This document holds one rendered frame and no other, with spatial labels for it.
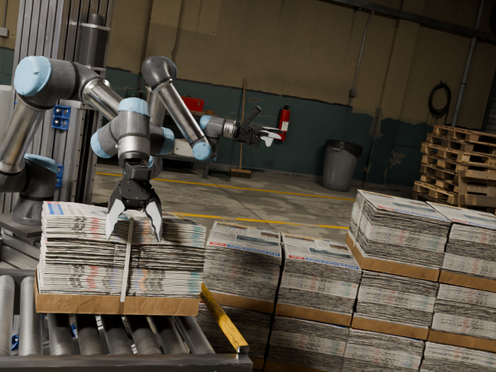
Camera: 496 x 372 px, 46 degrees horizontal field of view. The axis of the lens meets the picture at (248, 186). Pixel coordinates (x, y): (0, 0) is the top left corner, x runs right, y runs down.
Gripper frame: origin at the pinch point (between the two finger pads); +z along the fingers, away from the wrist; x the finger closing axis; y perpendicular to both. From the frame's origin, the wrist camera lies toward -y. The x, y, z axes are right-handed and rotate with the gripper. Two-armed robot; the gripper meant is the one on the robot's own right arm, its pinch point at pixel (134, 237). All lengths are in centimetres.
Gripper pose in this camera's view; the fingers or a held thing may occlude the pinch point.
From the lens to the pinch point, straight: 132.1
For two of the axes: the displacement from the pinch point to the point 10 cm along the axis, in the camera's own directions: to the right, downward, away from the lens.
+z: 0.6, 9.2, -3.8
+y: -3.6, 3.7, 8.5
